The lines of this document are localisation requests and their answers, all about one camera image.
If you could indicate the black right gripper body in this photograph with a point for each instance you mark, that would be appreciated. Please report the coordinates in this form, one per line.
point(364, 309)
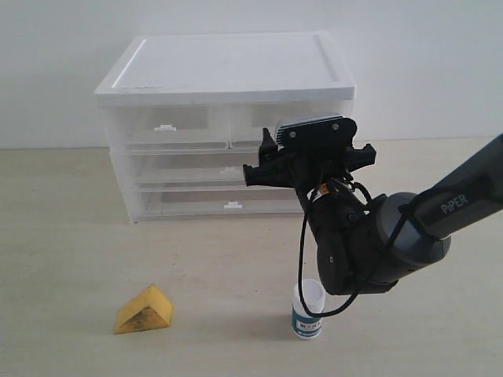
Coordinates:
point(303, 170)

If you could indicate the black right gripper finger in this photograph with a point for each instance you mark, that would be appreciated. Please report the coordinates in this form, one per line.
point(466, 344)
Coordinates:
point(267, 148)

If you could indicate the white capped medicine bottle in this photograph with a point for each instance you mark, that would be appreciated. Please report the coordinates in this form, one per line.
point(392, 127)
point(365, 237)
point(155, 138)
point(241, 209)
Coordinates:
point(304, 325)

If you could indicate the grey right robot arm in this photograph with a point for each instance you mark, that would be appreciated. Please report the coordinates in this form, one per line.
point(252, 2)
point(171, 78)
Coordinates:
point(366, 244)

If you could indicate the clear bottom wide drawer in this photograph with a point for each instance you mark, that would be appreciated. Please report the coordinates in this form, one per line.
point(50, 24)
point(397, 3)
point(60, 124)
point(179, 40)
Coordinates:
point(217, 201)

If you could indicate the clear wide drawer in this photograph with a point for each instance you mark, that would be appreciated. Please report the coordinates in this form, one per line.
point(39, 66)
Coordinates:
point(205, 166)
point(217, 201)

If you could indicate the white plastic drawer cabinet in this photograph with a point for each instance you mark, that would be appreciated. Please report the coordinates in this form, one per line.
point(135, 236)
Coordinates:
point(219, 71)

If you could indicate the clear middle wide drawer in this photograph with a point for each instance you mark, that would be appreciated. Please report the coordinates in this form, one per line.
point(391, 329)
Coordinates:
point(205, 166)

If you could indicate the yellow triangular wooden block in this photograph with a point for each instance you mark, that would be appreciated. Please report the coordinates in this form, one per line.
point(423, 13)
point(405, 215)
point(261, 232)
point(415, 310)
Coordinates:
point(149, 310)

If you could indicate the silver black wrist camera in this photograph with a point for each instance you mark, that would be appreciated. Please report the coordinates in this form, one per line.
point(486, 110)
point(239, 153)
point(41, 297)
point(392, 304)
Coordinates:
point(314, 131)

